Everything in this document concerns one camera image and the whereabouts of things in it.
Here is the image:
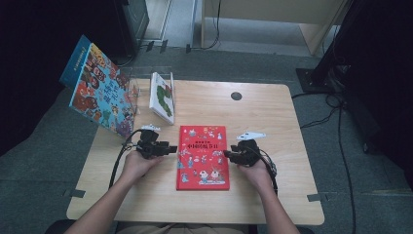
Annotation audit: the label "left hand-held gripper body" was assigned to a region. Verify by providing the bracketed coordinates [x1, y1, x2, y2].
[135, 124, 170, 160]

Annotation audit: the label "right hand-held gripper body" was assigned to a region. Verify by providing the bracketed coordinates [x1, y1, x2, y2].
[231, 131, 267, 168]

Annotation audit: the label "red picture book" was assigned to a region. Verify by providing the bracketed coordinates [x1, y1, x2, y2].
[175, 125, 231, 192]

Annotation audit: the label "white caterpillar picture book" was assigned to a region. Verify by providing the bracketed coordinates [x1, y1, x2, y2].
[149, 71, 176, 126]

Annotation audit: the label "clear acrylic book rack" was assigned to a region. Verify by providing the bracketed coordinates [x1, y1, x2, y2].
[121, 66, 175, 118]

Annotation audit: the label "light blue monster picture book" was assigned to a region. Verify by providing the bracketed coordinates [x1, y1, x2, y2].
[68, 42, 138, 139]

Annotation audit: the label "dark blue monster picture book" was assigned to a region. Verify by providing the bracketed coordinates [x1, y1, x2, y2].
[58, 34, 94, 91]

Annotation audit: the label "person's right hand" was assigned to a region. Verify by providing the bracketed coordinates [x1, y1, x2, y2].
[237, 158, 278, 193]

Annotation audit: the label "person's left hand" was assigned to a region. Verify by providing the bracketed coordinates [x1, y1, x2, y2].
[120, 149, 166, 183]

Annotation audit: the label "person's beige trousers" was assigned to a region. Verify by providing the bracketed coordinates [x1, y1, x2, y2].
[115, 222, 251, 234]

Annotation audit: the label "black metal stand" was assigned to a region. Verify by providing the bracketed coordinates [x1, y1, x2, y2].
[295, 0, 361, 96]

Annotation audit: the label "black chair armrest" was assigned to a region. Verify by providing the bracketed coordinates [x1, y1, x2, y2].
[44, 218, 79, 234]

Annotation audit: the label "black computer tower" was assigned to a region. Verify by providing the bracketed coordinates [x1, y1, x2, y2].
[111, 0, 150, 59]

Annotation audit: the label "light wooden cabinet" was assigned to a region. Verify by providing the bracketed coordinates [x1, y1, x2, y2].
[200, 0, 350, 57]

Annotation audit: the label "dark curtain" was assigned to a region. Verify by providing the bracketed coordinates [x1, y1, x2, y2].
[337, 0, 413, 193]
[0, 0, 128, 157]

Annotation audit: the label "right hand-held gripper black cable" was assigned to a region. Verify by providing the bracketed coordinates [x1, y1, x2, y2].
[256, 147, 281, 197]

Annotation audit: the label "hand-held gripper black cable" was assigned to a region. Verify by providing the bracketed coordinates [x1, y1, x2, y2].
[108, 129, 145, 190]
[256, 147, 281, 197]

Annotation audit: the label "left hand-held gripper black cable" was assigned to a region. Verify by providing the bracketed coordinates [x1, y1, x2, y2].
[108, 129, 145, 190]

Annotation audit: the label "black floor cable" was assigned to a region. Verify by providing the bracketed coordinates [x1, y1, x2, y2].
[291, 91, 358, 234]

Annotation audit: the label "black hanging cable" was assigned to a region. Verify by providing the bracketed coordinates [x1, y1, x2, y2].
[191, 0, 222, 52]

